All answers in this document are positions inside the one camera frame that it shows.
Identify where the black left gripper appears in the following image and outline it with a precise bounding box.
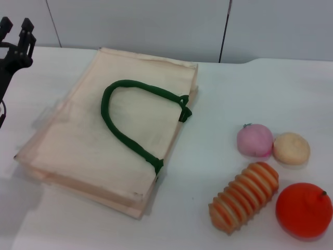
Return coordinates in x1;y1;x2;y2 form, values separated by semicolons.
0;16;37;102

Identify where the cream handbag with green handles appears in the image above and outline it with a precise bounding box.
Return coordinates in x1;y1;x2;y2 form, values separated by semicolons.
14;46;200;221

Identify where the orange toy fruit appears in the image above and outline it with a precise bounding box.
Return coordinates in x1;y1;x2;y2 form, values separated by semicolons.
275;182;333;241

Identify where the pink toy peach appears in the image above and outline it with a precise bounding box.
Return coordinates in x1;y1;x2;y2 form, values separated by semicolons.
236;122;274;158

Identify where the orange striped ribbed toy bread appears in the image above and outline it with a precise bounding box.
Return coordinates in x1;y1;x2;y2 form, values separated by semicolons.
208;161;280;236

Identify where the beige toy bun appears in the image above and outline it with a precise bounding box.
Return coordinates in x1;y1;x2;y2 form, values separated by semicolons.
272;132;311;165

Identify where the thin black cable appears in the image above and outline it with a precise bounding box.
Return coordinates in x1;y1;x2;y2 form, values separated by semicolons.
0;98;7;129

